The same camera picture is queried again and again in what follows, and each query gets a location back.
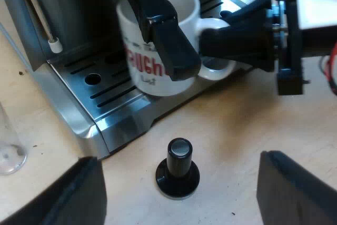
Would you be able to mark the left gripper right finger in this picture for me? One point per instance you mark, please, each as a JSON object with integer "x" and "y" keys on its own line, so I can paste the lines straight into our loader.
{"x": 295, "y": 193}

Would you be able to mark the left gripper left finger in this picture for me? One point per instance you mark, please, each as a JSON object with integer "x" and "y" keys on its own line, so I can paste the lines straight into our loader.
{"x": 65, "y": 198}

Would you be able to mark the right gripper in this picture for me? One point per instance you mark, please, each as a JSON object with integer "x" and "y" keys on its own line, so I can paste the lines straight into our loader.
{"x": 289, "y": 51}

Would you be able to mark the white mug with red and black print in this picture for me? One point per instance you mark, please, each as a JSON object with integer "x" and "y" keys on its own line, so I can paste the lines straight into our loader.
{"x": 158, "y": 77}

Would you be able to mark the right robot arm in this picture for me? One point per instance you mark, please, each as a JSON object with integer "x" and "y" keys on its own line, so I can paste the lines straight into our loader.
{"x": 318, "y": 6}

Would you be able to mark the steel espresso machine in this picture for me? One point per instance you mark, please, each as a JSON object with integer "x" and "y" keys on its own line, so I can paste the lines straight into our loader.
{"x": 79, "y": 38}

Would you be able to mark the clear measuring glass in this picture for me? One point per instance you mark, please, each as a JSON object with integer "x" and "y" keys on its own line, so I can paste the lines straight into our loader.
{"x": 10, "y": 156}

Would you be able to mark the small black tamper with knob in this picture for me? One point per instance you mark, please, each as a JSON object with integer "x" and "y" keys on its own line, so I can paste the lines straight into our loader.
{"x": 178, "y": 169}

